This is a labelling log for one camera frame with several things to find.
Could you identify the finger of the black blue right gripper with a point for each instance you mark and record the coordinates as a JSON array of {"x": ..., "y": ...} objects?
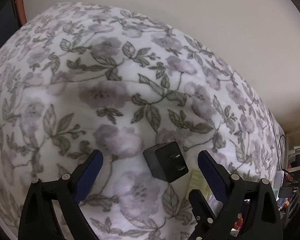
[{"x": 249, "y": 208}]

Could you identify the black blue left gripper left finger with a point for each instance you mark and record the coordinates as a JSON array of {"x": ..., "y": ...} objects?
[{"x": 38, "y": 218}]

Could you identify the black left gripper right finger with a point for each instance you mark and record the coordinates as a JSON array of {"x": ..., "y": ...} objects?
[{"x": 201, "y": 210}]

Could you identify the black power adapter cube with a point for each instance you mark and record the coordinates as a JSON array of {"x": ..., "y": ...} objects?
[{"x": 166, "y": 162}]

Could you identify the white power bank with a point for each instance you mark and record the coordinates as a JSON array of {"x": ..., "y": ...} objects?
[{"x": 278, "y": 180}]

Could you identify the black square charger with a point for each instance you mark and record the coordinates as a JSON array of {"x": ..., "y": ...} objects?
[{"x": 285, "y": 191}]

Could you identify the cream plastic hair claw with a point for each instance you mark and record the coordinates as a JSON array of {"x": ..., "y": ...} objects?
[{"x": 198, "y": 182}]

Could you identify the floral white grey blanket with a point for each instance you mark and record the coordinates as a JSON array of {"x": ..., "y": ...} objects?
[{"x": 81, "y": 77}]

